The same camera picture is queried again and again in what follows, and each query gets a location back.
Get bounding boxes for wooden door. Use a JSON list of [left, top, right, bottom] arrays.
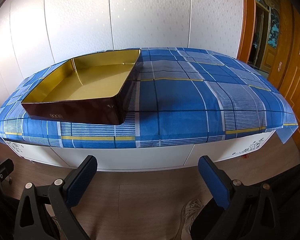
[[237, 0, 300, 153]]

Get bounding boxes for dark tin box gold interior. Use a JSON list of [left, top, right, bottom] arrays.
[[21, 49, 142, 125]]

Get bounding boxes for white cabinet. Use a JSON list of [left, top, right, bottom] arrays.
[[5, 132, 272, 172]]

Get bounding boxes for blue plaid tablecloth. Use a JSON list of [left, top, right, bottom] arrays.
[[0, 48, 298, 149]]

